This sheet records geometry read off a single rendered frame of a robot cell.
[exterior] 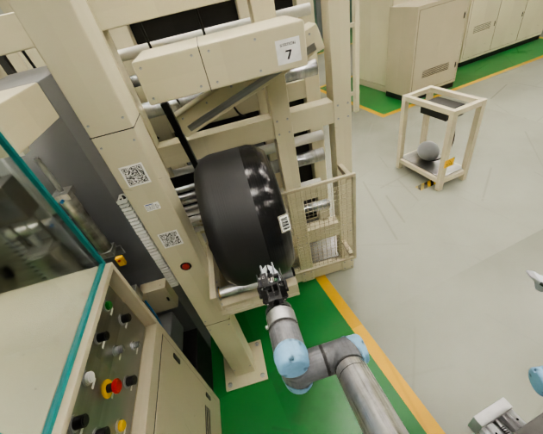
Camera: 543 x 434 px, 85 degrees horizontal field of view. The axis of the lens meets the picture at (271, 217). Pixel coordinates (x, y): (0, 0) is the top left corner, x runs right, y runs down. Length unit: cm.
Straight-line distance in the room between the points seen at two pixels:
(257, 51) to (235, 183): 49
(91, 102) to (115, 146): 13
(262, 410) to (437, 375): 103
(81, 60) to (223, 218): 56
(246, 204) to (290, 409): 137
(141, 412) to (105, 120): 93
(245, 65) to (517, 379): 210
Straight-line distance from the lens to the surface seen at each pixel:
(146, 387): 128
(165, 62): 120
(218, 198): 100
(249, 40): 120
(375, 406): 70
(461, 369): 220
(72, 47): 97
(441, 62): 560
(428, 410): 207
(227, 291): 133
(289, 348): 71
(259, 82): 136
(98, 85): 98
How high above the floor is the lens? 192
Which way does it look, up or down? 39 degrees down
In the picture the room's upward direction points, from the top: 14 degrees counter-clockwise
